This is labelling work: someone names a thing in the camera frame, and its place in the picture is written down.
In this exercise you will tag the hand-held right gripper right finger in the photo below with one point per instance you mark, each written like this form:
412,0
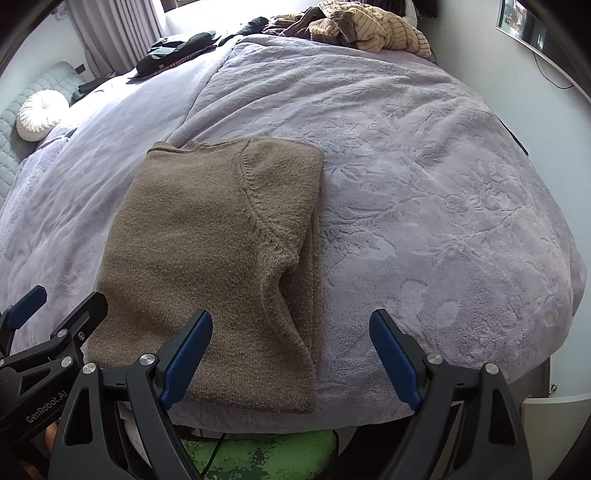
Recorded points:
395,355

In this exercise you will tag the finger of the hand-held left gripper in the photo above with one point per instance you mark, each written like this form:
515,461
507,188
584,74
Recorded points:
27,304
85,314

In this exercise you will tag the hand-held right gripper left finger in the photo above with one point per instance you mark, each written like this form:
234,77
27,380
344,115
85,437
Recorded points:
187,357

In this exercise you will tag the brown knit sweater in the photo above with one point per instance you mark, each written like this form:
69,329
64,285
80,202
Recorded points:
203,240

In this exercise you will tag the green patterned cushion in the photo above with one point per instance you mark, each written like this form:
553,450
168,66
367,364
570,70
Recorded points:
277,454

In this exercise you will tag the grey quilted headboard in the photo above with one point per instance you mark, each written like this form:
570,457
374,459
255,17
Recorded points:
14,138

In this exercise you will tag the lavender plush blanket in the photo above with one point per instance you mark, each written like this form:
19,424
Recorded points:
415,184

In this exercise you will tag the white cabinet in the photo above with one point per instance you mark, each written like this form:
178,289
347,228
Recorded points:
563,397

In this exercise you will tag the round white pleated pillow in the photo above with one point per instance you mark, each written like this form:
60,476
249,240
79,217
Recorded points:
41,115

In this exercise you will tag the flat black garment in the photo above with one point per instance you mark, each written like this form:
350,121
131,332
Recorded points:
92,87

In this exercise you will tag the flat black strip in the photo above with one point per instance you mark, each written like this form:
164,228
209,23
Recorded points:
515,136

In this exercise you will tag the grey curtain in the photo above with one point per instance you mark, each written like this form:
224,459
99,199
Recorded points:
115,32

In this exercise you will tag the cream striped garment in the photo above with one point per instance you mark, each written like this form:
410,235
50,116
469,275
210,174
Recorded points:
383,27

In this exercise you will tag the dark cloth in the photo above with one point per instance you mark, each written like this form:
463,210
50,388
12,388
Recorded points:
247,27

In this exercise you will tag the brown striped garment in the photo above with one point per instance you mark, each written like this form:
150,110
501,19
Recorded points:
295,23

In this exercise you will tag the hanging black coat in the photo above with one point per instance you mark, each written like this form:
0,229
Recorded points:
422,7

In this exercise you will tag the wall-mounted television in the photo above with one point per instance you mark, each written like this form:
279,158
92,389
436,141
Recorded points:
540,32

